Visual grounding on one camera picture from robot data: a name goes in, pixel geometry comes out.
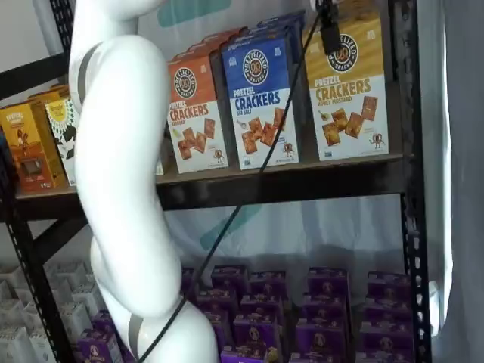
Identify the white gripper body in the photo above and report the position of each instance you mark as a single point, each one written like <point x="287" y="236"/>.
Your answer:
<point x="315" y="4"/>

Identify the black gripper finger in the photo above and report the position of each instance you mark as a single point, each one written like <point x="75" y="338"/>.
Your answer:
<point x="331" y="34"/>

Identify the yellow honey mustard cracker box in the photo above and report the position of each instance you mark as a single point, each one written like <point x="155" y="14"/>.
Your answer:
<point x="348" y="125"/>

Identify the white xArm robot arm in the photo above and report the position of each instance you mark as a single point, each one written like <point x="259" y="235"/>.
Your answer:
<point x="121" y="151"/>

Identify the blue sea salt cracker box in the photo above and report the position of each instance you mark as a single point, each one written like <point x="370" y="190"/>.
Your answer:
<point x="281" y="19"/>
<point x="249" y="125"/>
<point x="272" y="33"/>

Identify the orange cheddar cracker box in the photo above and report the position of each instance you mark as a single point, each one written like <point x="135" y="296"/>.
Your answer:
<point x="223" y="36"/>
<point x="204" y="47"/>
<point x="196" y="151"/>

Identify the brown wooden shelf board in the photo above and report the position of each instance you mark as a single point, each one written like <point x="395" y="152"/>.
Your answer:
<point x="310" y="166"/>

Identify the black metal shelf rack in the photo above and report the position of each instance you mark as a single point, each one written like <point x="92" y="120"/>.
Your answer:
<point x="264" y="193"/>

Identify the purple snack box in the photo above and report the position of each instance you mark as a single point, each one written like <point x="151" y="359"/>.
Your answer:
<point x="385" y="344"/>
<point x="249" y="355"/>
<point x="104" y="319"/>
<point x="389" y="285"/>
<point x="215" y="302"/>
<point x="327" y="281"/>
<point x="257" y="332"/>
<point x="228" y="278"/>
<point x="225" y="329"/>
<point x="321" y="336"/>
<point x="266" y="283"/>
<point x="314" y="358"/>
<point x="387" y="314"/>
<point x="261" y="306"/>
<point x="188" y="275"/>
<point x="323" y="308"/>
<point x="96" y="346"/>

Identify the brown orange snack box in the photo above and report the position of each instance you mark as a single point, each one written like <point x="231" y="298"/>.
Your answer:
<point x="26" y="151"/>
<point x="53" y="92"/>

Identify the mint chocolate sweet thins box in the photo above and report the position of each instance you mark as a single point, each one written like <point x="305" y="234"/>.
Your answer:
<point x="60" y="128"/>

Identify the white carton box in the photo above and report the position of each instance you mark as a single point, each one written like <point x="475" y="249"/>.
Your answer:
<point x="11" y="278"/>
<point x="70" y="274"/>
<point x="15" y="346"/>
<point x="75" y="321"/>
<point x="13" y="308"/>

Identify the pale grey curtain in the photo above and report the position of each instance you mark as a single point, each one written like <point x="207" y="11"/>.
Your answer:
<point x="461" y="151"/>

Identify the white backdrop sheet teal print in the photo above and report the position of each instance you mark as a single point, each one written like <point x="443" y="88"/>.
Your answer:
<point x="321" y="234"/>

